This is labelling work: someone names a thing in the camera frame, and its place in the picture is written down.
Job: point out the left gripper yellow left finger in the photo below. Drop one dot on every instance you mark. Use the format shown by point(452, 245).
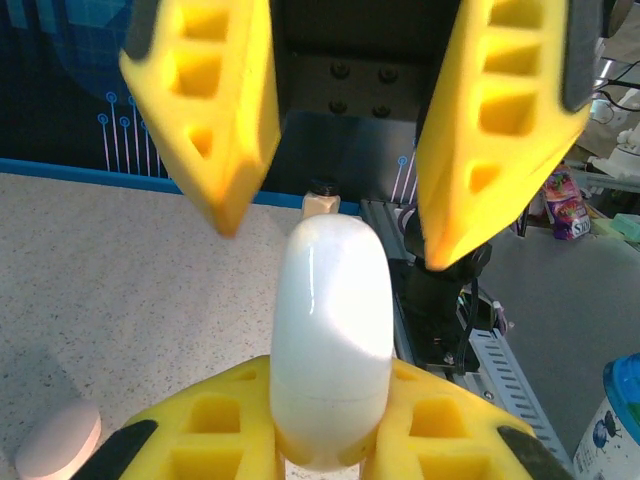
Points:
point(200, 430)

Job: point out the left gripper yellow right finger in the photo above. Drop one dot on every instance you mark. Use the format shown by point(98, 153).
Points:
point(450, 435)

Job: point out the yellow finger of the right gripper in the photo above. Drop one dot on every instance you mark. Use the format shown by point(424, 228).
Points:
point(235, 160)
point(460, 200)

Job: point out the pink earbud charging case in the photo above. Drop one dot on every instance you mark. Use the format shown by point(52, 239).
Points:
point(57, 440)

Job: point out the white earbud charging case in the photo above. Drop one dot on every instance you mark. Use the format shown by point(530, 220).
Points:
point(330, 325)

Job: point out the spice bottle black cap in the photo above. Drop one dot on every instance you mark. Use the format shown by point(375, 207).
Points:
point(320, 202)

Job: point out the purple snack bag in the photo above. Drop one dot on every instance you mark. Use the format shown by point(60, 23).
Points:
point(567, 210)

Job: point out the blue-lidded triangular container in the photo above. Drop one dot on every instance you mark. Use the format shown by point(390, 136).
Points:
point(615, 430)

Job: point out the white device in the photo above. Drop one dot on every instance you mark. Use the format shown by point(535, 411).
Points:
point(622, 160)

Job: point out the light green box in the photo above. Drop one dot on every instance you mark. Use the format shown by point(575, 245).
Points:
point(629, 226)

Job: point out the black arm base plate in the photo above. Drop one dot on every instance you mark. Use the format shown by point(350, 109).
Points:
point(425, 352)

